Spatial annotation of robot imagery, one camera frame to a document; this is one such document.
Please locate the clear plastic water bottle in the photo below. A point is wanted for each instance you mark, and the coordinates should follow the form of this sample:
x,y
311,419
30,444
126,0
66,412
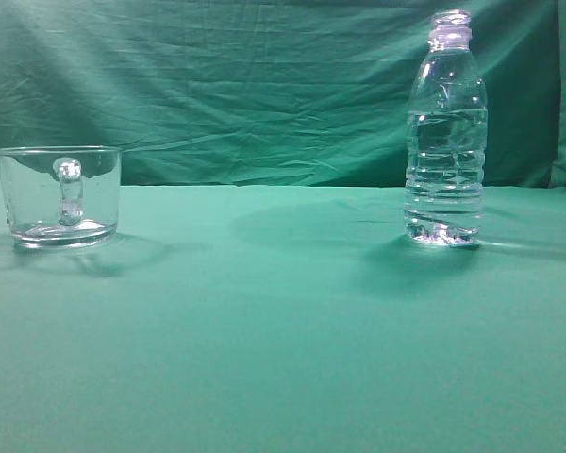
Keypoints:
x,y
446,138

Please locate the green table cloth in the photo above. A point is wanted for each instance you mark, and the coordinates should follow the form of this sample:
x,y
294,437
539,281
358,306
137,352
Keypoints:
x,y
288,319

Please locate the green backdrop cloth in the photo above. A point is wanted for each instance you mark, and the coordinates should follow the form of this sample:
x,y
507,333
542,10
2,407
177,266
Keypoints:
x,y
308,93

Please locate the clear glass mug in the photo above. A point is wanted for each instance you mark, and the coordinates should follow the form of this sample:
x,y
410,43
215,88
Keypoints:
x,y
61,196

